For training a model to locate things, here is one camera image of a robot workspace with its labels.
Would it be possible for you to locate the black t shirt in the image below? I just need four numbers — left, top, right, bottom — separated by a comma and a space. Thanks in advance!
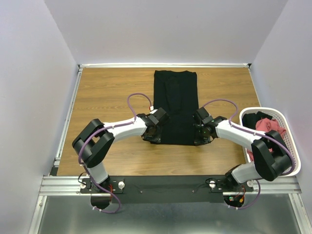
154, 70, 199, 146

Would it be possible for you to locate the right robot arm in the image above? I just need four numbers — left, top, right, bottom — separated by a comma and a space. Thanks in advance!
193, 107, 295, 191

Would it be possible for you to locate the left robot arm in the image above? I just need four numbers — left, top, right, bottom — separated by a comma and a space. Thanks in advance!
72, 108, 169, 193

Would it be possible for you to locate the black garment in basket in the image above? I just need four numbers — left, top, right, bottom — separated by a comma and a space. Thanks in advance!
242, 111, 273, 130

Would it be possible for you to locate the pink shirt in basket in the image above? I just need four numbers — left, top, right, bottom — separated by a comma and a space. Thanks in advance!
246, 118, 287, 161

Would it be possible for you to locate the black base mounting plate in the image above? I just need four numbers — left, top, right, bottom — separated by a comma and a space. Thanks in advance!
80, 175, 254, 204

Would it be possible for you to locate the white laundry basket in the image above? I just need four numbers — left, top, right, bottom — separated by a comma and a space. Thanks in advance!
238, 106, 302, 176

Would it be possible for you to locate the aluminium back table rail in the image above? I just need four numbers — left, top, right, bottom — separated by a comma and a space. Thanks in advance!
78, 62, 250, 68

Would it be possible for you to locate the aluminium front frame rail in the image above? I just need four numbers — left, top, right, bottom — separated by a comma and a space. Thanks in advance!
30, 176, 310, 234

